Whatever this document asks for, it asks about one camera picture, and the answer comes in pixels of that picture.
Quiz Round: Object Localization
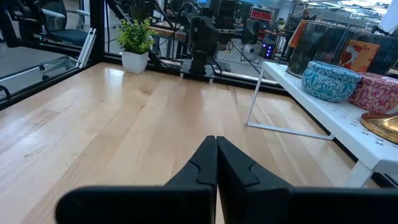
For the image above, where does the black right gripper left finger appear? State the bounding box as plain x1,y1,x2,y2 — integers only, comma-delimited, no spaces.
55,135,218,224

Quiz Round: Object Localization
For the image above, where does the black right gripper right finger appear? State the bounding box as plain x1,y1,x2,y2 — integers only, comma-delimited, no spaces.
216,136,398,224

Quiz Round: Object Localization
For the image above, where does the gold candlestick holder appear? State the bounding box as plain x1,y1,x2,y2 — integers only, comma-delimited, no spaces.
359,111,398,145

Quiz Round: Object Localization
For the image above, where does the pink patterned candle tin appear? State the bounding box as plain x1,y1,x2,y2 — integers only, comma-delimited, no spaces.
348,72,398,114

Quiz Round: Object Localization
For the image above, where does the candle tin with orange label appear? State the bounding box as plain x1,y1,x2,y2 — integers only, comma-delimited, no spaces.
323,29,398,77

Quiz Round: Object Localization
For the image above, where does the teal patterned candle tin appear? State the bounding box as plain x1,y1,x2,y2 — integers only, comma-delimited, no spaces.
300,60,363,103

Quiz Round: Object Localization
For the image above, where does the white perforated metal shelf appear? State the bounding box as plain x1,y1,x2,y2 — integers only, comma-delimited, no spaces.
246,60,398,189

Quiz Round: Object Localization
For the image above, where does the green plant in white pot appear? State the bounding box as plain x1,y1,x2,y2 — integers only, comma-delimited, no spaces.
115,17,159,75

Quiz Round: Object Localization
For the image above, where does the black computer tower with lights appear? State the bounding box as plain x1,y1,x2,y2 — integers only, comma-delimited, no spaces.
260,41,277,60

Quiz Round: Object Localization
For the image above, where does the round floor fan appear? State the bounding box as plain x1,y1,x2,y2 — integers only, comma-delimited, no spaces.
241,42,262,62

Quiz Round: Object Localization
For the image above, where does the wooden desk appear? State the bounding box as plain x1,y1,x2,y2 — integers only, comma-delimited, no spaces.
146,24,187,41

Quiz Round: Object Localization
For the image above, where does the blue office chair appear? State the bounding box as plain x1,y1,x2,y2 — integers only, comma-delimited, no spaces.
39,0,91,80

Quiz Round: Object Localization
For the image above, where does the red tool cabinet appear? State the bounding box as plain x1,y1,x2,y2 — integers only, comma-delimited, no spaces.
248,6,276,22

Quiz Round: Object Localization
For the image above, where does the white metal bracket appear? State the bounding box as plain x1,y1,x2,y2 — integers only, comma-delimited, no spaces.
75,27,97,69

